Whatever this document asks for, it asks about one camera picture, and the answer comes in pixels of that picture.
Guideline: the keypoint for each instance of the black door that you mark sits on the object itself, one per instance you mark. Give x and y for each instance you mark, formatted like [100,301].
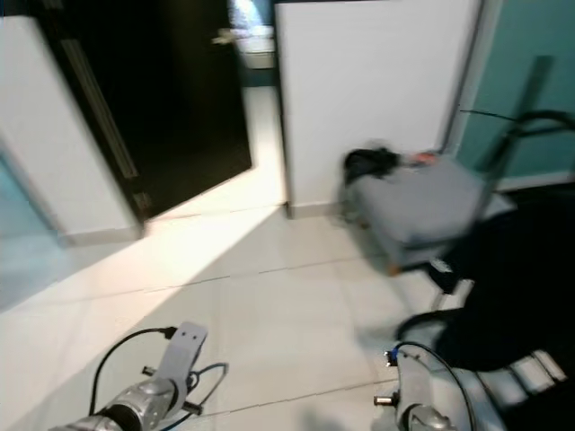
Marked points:
[171,108]

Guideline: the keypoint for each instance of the black clothes rack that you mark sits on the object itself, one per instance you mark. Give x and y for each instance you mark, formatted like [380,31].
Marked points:
[422,321]

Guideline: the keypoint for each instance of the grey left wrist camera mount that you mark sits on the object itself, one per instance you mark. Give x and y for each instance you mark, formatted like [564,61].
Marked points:
[182,352]

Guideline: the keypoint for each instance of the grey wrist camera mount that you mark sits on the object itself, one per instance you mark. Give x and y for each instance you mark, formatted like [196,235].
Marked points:
[182,352]
[413,377]

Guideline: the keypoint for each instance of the black bag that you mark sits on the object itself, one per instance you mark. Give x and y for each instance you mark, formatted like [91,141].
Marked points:
[368,162]

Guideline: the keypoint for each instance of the grey upholstered ottoman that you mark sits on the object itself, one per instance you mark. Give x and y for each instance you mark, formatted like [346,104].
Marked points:
[422,211]

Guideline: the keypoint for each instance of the small red object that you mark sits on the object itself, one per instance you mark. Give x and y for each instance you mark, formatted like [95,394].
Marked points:
[425,159]

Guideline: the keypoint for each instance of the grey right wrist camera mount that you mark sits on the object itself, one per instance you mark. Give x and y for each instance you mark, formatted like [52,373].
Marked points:
[413,377]

